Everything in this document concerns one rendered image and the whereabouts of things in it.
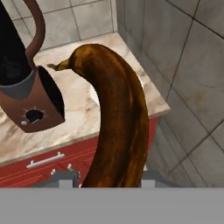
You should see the silver drawer handle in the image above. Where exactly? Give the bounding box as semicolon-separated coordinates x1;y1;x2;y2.
25;151;66;170

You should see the red drawer front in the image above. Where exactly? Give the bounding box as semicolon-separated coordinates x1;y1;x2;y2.
0;116;160;185

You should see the silver cupboard handle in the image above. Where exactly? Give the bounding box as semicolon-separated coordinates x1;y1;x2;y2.
49;163;74;176

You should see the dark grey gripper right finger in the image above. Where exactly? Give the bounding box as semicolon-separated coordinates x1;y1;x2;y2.
140;170;182;188

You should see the red cupboard door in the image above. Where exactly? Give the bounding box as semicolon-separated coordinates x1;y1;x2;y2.
0;160;92;188

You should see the brown overripe banana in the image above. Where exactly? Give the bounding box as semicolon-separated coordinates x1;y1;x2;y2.
46;43;151;188

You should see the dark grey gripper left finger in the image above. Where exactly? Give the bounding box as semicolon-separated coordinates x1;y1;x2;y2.
33;170;81;188

